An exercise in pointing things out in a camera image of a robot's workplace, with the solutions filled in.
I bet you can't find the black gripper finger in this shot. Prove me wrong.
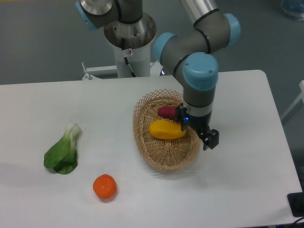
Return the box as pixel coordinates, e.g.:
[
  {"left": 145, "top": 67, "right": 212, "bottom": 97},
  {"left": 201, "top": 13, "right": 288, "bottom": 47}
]
[
  {"left": 199, "top": 127, "right": 219, "bottom": 151},
  {"left": 175, "top": 103, "right": 189, "bottom": 131}
]

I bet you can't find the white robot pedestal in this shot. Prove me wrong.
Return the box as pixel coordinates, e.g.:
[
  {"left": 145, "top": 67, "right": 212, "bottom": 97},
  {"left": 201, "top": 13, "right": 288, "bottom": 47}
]
[{"left": 82, "top": 13, "right": 157, "bottom": 80}]

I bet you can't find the black device at table edge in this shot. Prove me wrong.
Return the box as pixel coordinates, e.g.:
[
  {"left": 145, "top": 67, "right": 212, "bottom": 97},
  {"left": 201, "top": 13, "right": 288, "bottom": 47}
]
[{"left": 287, "top": 192, "right": 304, "bottom": 217}]

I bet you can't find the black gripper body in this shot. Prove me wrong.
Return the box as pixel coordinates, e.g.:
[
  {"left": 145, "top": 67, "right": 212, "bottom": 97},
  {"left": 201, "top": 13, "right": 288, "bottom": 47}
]
[{"left": 182, "top": 108, "right": 212, "bottom": 135}]

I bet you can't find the white frame at right edge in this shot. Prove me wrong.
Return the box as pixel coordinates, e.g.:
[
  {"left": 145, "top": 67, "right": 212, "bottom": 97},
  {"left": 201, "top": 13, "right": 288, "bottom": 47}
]
[{"left": 280, "top": 80, "right": 304, "bottom": 125}]

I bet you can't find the green bok choy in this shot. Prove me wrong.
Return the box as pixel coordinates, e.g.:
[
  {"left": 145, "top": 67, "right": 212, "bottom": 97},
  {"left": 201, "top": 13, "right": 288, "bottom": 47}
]
[{"left": 43, "top": 123, "right": 82, "bottom": 175}]

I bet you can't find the purple sweet potato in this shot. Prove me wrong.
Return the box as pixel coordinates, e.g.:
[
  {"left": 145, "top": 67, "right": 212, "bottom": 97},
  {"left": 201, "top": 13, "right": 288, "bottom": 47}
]
[{"left": 157, "top": 106, "right": 176, "bottom": 120}]

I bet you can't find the blue object top right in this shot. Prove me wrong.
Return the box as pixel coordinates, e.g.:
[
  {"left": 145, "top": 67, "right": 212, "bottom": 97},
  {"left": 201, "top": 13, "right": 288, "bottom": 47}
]
[{"left": 281, "top": 0, "right": 304, "bottom": 21}]

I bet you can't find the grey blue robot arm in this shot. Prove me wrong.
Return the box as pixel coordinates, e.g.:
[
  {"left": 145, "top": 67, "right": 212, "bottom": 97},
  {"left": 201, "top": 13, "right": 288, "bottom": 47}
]
[{"left": 75, "top": 0, "right": 241, "bottom": 149}]

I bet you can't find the woven wicker basket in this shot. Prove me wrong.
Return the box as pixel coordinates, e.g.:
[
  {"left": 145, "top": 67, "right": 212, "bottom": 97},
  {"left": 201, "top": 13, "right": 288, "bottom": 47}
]
[{"left": 133, "top": 89, "right": 202, "bottom": 171}]

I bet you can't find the black cable on pedestal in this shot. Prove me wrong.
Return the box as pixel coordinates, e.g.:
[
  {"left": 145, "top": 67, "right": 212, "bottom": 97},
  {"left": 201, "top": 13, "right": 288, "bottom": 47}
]
[{"left": 120, "top": 37, "right": 137, "bottom": 78}]

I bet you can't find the orange tangerine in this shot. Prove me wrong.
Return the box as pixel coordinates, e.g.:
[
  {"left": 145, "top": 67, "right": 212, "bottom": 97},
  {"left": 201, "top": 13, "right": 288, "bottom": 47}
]
[{"left": 93, "top": 174, "right": 117, "bottom": 200}]

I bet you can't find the yellow mango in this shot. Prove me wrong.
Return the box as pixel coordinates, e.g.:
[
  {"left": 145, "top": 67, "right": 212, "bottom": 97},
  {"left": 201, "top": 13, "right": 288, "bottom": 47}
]
[{"left": 149, "top": 120, "right": 187, "bottom": 140}]

